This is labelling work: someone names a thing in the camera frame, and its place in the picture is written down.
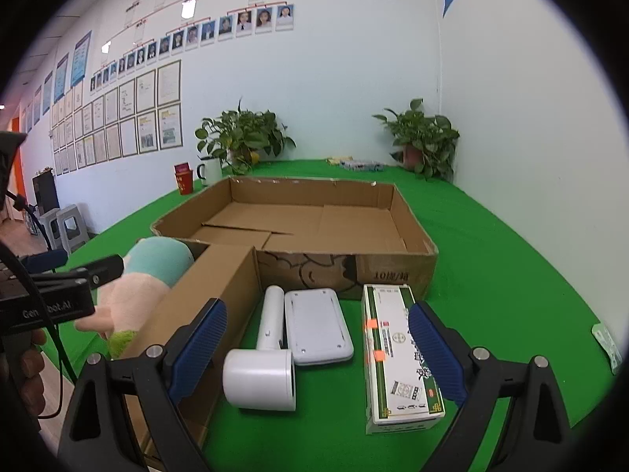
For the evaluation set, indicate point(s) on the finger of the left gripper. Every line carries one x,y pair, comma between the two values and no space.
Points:
100,272
44,262

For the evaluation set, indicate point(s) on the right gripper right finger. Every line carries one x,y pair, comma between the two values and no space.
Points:
535,433

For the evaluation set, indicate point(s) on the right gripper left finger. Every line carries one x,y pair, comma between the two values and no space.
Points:
97,433

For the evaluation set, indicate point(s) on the pink teal plush toy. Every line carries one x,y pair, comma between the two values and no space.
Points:
151,268

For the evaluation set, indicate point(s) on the white green medicine box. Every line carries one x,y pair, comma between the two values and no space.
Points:
401,391

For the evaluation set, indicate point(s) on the white handheld hair dryer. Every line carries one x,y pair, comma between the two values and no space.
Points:
263,378

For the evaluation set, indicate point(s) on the white plastic device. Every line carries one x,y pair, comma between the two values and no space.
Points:
316,329

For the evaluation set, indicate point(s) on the person's left hand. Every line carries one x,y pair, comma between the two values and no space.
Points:
22,362

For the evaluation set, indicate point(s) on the grey plastic stool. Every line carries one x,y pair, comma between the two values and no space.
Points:
65,228

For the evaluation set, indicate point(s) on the red paper cup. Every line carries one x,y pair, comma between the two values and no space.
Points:
184,178

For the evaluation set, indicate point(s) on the small green white packet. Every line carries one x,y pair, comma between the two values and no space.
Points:
605,340

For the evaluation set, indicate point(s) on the white enamel mug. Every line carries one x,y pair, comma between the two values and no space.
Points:
209,171

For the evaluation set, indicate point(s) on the left potted green plant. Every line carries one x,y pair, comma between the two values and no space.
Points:
238,137

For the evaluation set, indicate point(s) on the potted green plant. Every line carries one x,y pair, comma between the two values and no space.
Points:
426,143
238,137

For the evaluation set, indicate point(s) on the large open cardboard box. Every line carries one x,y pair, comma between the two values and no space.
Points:
312,233

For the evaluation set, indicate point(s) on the yellow packet on table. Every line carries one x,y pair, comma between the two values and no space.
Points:
338,160

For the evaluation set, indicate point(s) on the colourful packet on table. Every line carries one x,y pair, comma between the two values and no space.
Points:
355,165

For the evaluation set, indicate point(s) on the staff photo row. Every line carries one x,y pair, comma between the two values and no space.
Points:
257,20

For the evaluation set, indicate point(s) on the right potted green plant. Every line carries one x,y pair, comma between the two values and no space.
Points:
426,143

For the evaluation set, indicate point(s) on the framed certificates on wall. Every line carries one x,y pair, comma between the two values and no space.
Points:
137,117

